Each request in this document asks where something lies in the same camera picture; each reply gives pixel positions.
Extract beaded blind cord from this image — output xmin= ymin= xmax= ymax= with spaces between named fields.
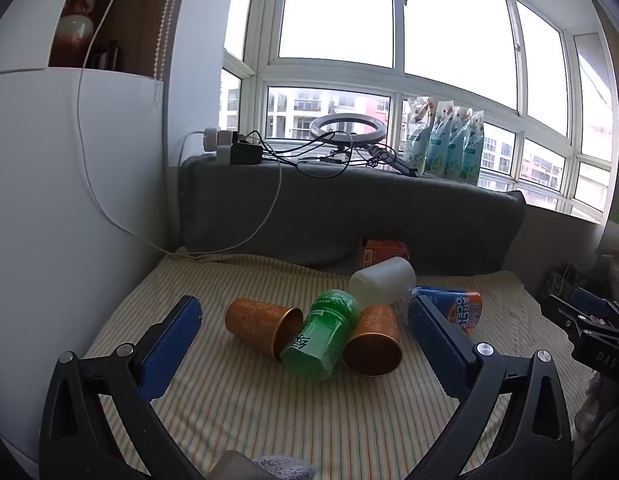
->
xmin=150 ymin=0 xmax=191 ymax=108

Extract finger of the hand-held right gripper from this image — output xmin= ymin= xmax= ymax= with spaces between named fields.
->
xmin=571 ymin=287 xmax=619 ymax=329
xmin=541 ymin=293 xmax=616 ymax=344

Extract grey knitted cloth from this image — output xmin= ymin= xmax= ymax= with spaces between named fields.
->
xmin=206 ymin=450 xmax=319 ymax=480

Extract light cloth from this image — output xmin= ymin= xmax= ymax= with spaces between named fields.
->
xmin=573 ymin=369 xmax=619 ymax=443

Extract black power adapter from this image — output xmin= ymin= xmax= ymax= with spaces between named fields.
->
xmin=230 ymin=142 xmax=265 ymax=165

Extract grey upholstered headboard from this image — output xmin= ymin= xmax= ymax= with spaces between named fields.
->
xmin=180 ymin=154 xmax=527 ymax=277

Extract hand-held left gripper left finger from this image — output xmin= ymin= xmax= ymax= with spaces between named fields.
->
xmin=40 ymin=295 xmax=205 ymax=480

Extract small printed carton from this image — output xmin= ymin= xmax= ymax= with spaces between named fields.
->
xmin=541 ymin=264 xmax=586 ymax=302

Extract orange carton box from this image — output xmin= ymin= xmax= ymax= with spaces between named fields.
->
xmin=359 ymin=239 xmax=411 ymax=269

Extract black light stand handle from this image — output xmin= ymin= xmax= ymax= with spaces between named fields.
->
xmin=367 ymin=145 xmax=419 ymax=177

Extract green plastic cup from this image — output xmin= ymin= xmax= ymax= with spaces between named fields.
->
xmin=280 ymin=290 xmax=363 ymax=381

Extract white window frame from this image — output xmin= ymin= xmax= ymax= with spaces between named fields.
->
xmin=220 ymin=0 xmax=617 ymax=225

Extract green printed pouch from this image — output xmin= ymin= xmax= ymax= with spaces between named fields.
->
xmin=459 ymin=108 xmax=486 ymax=186
xmin=445 ymin=106 xmax=474 ymax=181
xmin=404 ymin=96 xmax=439 ymax=173
xmin=425 ymin=100 xmax=457 ymax=177

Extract black cables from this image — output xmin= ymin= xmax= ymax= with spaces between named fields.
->
xmin=242 ymin=129 xmax=396 ymax=179

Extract red and white vase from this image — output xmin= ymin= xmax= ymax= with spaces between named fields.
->
xmin=56 ymin=0 xmax=109 ymax=69

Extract ring light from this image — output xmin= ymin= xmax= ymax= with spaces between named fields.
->
xmin=309 ymin=113 xmax=388 ymax=152

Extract white plastic cup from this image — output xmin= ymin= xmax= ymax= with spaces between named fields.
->
xmin=348 ymin=256 xmax=417 ymax=306

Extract white cabinet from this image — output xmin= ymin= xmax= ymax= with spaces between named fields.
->
xmin=0 ymin=0 xmax=193 ymax=471

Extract dark bottles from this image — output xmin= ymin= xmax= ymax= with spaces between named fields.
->
xmin=86 ymin=39 xmax=123 ymax=72

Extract white charging cable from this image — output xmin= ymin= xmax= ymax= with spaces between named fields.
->
xmin=76 ymin=0 xmax=284 ymax=257

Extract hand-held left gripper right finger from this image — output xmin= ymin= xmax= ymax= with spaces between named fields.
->
xmin=407 ymin=294 xmax=575 ymax=480

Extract striped bed sheet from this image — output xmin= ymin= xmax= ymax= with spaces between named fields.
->
xmin=82 ymin=252 xmax=597 ymax=480

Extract blue and orange cup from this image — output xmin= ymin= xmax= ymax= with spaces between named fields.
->
xmin=407 ymin=286 xmax=483 ymax=334

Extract orange metallic cup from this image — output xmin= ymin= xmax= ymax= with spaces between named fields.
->
xmin=226 ymin=298 xmax=304 ymax=362
xmin=342 ymin=304 xmax=403 ymax=377

